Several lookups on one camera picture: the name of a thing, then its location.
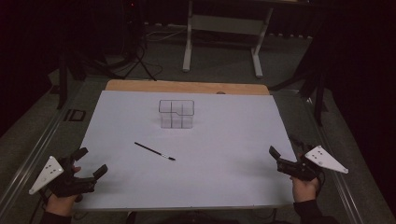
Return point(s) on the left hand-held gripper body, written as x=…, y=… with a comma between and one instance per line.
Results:
x=63, y=183

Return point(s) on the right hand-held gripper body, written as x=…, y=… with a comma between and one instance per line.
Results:
x=306, y=165

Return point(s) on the thin black brush pen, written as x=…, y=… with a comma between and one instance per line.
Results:
x=154, y=151

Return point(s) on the clear acrylic organiser box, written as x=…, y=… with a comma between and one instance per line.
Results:
x=176, y=114

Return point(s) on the person's left hand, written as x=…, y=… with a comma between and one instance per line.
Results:
x=61, y=203

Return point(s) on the person's right hand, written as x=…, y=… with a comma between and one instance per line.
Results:
x=303, y=188

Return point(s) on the black square floor plate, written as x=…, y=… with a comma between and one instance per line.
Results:
x=74, y=115

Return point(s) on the white table mat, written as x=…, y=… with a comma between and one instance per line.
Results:
x=199, y=161

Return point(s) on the black tripod stand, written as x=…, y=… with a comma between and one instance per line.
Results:
x=137, y=46

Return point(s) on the aluminium rail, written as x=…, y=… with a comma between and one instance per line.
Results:
x=34, y=155
x=339, y=186

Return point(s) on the white metal desk frame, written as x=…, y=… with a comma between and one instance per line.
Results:
x=224, y=25

